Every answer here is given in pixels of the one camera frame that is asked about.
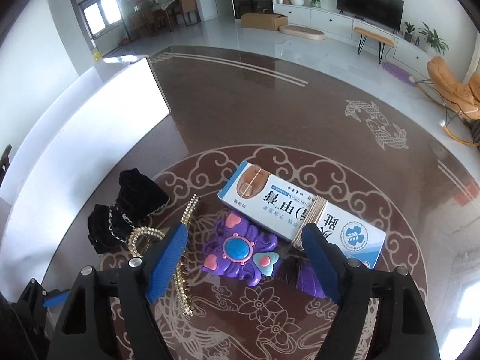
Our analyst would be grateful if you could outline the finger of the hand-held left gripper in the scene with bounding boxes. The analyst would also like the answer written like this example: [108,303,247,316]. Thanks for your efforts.
[15,277,71,310]

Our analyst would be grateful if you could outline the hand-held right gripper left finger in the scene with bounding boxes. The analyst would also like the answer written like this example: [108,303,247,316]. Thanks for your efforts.
[47,222,189,360]

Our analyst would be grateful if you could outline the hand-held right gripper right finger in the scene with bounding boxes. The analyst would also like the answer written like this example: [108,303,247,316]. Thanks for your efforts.
[302,223,441,360]

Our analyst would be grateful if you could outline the small hoop rhinestone clip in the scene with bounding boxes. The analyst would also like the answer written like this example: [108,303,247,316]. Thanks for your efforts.
[127,227,166,259]

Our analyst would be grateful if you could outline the large rhinestone hair clip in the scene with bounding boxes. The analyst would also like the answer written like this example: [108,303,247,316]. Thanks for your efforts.
[176,194,201,316]

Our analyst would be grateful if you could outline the purple toy wand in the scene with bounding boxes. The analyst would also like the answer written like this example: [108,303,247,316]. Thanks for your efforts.
[202,212,338,301]

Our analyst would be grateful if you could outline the white and blue carton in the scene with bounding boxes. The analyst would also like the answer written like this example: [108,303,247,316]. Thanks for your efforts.
[217,160,387,271]

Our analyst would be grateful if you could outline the white cardboard box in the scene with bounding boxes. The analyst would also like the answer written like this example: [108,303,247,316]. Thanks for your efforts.
[0,56,171,293]

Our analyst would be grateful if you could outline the brown patterned glass desktop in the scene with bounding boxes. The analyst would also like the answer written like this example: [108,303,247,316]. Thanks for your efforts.
[37,45,480,360]

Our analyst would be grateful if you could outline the dark wooden chair back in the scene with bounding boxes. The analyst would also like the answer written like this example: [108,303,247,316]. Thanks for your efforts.
[0,144,13,184]

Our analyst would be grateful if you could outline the red paper slip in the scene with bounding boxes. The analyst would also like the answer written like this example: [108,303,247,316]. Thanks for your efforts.
[454,181,480,204]

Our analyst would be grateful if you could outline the purple floor mat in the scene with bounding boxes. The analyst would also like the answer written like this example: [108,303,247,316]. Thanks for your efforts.
[380,62,415,85]

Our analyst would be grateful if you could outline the orange rocking chair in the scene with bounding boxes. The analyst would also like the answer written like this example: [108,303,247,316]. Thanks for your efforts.
[412,55,480,147]

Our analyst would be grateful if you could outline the beige oval pet bed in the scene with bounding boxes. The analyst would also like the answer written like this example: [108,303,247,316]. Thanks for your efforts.
[279,24,327,42]

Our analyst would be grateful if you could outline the wooden bench with metal legs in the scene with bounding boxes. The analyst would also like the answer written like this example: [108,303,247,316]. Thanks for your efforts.
[353,26,395,64]

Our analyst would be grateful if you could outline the wooden dining chair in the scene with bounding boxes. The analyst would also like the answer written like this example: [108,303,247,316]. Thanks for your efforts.
[129,7,158,40]
[179,0,198,27]

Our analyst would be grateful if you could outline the white television cabinet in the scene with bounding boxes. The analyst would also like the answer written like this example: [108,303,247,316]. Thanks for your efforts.
[272,3,436,64]

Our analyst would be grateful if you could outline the long-leaf potted plant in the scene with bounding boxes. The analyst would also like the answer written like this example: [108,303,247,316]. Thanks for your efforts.
[418,22,450,56]

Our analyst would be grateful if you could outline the brown cardboard box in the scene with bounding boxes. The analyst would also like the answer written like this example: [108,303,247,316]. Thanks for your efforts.
[240,12,289,31]

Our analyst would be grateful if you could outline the wooden dining table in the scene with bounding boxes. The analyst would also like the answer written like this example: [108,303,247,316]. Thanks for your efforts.
[157,0,184,31]

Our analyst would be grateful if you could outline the black flat television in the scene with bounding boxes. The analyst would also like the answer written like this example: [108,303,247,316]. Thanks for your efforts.
[336,0,405,31]

